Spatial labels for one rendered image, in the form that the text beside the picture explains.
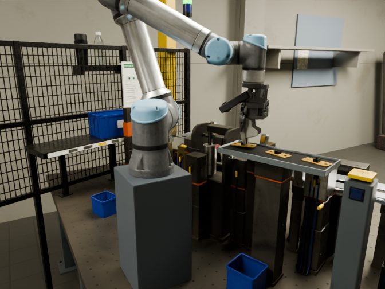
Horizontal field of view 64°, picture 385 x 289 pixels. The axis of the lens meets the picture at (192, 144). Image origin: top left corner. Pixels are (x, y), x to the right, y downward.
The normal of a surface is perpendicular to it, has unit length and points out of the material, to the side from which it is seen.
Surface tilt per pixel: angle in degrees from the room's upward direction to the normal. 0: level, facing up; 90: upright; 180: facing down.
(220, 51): 90
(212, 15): 90
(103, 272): 0
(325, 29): 90
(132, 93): 90
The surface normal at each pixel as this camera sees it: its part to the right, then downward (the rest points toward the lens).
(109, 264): 0.00, -0.97
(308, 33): 0.50, 0.22
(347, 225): -0.66, 0.19
